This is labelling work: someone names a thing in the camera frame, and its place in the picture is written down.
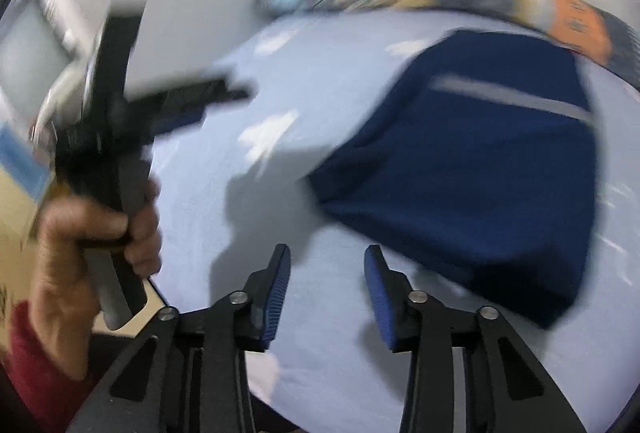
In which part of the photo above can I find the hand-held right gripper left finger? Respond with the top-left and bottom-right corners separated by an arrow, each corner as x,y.
65,243 -> 292,433

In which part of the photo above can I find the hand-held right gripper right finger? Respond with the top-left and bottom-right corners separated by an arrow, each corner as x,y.
363,244 -> 589,433

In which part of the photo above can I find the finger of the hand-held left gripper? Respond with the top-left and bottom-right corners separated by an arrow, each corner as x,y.
145,105 -> 210,148
148,77 -> 255,110

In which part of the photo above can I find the navy blue jacket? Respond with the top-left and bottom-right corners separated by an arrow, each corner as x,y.
304,28 -> 600,330

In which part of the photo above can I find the person's left forearm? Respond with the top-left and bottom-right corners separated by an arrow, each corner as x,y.
0,299 -> 98,433

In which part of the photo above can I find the person's left hand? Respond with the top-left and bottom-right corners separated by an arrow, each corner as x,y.
29,177 -> 164,383

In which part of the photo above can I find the white bed sheet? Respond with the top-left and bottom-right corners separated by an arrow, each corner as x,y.
142,5 -> 640,433

